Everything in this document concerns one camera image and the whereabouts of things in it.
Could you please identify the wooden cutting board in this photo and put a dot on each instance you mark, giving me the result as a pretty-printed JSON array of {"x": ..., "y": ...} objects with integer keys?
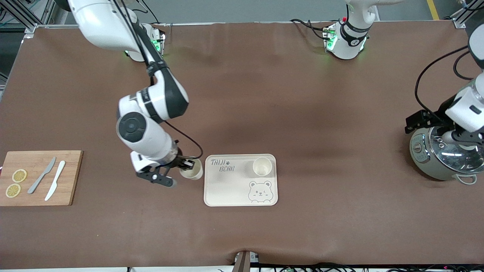
[{"x": 72, "y": 177}]

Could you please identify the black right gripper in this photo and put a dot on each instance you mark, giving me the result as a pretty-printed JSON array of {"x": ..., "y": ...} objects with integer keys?
[{"x": 177, "y": 161}]

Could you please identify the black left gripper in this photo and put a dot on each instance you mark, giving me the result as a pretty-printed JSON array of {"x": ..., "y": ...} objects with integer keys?
[{"x": 441, "y": 110}]

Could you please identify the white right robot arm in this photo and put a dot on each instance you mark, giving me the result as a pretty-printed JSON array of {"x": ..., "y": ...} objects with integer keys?
[{"x": 159, "y": 98}]

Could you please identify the white bear print tray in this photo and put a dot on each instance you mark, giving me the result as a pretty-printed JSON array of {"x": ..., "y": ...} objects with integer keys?
[{"x": 230, "y": 189}]

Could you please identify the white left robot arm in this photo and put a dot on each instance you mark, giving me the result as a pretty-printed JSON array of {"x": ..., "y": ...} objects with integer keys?
[{"x": 349, "y": 41}]

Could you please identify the white plastic cup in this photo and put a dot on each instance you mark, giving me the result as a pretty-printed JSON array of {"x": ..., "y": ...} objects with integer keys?
[
  {"x": 193, "y": 173},
  {"x": 262, "y": 166}
]

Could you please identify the grey plastic knife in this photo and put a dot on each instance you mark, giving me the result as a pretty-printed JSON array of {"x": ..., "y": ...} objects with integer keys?
[{"x": 39, "y": 177}]

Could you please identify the metal clamp bracket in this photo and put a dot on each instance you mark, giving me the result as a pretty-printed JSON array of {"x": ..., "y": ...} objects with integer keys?
[{"x": 245, "y": 262}]

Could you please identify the glass cooker lid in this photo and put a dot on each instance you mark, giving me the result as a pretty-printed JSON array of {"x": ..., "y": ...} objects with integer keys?
[{"x": 453, "y": 155}]

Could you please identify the yellow lemon slice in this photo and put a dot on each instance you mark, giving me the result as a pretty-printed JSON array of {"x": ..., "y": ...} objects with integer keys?
[
  {"x": 13, "y": 190},
  {"x": 19, "y": 175}
]

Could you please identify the white plastic knife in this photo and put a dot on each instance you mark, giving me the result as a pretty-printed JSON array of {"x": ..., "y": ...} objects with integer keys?
[{"x": 55, "y": 181}]

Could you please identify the grey-green electric cooker pot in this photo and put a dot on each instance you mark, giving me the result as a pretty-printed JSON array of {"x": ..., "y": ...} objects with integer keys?
[{"x": 423, "y": 158}]

